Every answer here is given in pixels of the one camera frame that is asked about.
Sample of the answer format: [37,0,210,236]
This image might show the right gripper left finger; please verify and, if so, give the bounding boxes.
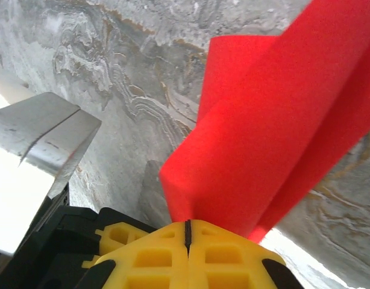
[78,220,189,289]

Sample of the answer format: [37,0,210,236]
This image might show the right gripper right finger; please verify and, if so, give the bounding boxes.
[187,219,304,289]

